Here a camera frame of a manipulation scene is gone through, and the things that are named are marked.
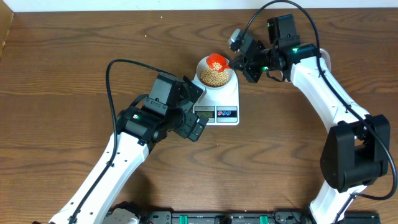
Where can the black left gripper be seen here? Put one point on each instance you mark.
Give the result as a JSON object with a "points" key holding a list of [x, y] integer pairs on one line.
{"points": [[185, 129]]}

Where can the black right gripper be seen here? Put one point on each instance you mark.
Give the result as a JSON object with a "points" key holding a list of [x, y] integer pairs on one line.
{"points": [[242, 63]]}

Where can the red plastic measuring scoop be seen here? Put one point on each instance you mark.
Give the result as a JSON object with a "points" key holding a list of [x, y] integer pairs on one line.
{"points": [[217, 58]]}

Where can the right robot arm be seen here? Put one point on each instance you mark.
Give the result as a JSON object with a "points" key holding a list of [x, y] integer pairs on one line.
{"points": [[356, 151]]}

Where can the white digital kitchen scale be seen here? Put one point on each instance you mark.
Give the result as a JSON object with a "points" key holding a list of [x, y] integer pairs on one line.
{"points": [[221, 104]]}

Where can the soybeans in grey bowl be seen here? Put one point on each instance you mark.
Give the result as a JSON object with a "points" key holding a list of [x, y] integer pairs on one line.
{"points": [[212, 78]]}

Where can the grey plastic bowl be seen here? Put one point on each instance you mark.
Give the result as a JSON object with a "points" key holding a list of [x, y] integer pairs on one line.
{"points": [[202, 65]]}

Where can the pile of soybeans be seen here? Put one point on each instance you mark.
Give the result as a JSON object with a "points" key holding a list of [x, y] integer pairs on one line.
{"points": [[217, 66]]}

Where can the clear plastic bean container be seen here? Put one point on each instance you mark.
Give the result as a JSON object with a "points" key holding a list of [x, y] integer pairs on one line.
{"points": [[326, 57]]}

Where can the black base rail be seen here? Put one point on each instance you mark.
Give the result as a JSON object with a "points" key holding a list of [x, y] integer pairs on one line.
{"points": [[164, 217]]}

